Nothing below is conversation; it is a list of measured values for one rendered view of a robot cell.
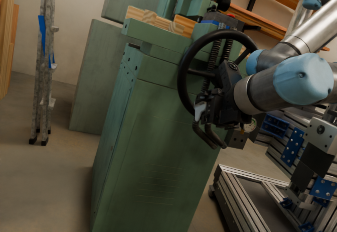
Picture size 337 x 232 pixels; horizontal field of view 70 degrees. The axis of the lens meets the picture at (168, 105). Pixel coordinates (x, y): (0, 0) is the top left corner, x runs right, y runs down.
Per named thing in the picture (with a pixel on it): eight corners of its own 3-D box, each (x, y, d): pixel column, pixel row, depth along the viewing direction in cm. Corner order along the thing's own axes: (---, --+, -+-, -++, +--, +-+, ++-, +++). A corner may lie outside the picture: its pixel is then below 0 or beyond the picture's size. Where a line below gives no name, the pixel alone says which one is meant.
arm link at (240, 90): (247, 68, 44) (280, 80, 47) (231, 75, 49) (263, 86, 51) (244, 106, 42) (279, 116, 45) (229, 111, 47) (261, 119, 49)
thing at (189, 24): (170, 33, 91) (176, 14, 89) (169, 32, 92) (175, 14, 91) (222, 51, 98) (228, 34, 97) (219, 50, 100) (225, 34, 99)
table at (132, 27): (128, 36, 70) (134, 15, 69) (120, 33, 98) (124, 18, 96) (283, 88, 90) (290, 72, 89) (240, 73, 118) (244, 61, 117)
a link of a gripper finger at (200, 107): (184, 122, 66) (201, 118, 58) (186, 102, 67) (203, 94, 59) (194, 124, 67) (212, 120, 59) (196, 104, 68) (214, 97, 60)
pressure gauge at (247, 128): (238, 135, 96) (246, 116, 94) (234, 131, 99) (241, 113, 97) (251, 137, 98) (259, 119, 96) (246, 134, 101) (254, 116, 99)
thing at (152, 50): (149, 55, 83) (152, 44, 82) (139, 49, 102) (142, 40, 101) (242, 84, 96) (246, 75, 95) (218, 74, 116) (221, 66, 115)
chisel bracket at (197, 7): (196, 18, 95) (203, -3, 93) (184, 19, 107) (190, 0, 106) (212, 25, 97) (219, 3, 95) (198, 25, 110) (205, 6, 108)
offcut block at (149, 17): (150, 24, 81) (153, 11, 80) (141, 21, 82) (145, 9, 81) (153, 26, 85) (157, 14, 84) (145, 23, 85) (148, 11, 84)
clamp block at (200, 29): (199, 50, 77) (209, 22, 75) (185, 46, 89) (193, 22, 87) (237, 63, 82) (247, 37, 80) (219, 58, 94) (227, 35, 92)
